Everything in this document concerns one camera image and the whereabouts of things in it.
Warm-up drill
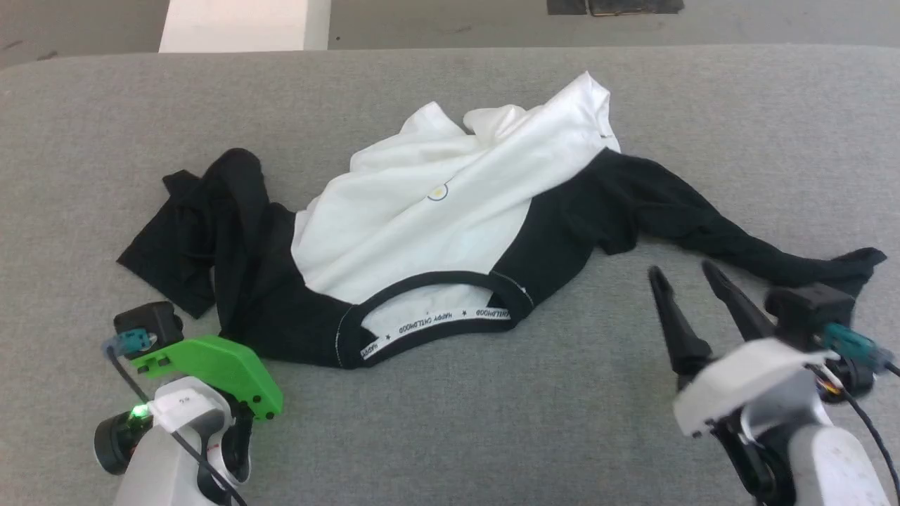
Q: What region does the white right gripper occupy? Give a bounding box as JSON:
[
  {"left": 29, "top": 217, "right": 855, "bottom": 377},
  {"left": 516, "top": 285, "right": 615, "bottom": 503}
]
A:
[{"left": 647, "top": 259, "right": 842, "bottom": 441}]

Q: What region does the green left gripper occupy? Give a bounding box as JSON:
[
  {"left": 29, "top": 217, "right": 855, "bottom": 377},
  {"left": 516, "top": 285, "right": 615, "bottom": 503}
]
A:
[{"left": 130, "top": 335, "right": 284, "bottom": 422}]

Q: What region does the black and white shirt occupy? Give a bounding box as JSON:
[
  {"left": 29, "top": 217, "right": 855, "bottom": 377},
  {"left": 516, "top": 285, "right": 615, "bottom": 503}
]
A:
[{"left": 115, "top": 70, "right": 889, "bottom": 370}]

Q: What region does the white rectangular pillar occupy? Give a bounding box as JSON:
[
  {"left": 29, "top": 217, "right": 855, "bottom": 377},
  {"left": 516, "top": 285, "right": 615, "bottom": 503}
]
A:
[{"left": 158, "top": 0, "right": 332, "bottom": 54}]

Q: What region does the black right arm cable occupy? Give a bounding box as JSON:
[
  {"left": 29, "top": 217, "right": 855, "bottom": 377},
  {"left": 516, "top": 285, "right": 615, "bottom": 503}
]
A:
[{"left": 818, "top": 323, "right": 900, "bottom": 496}]

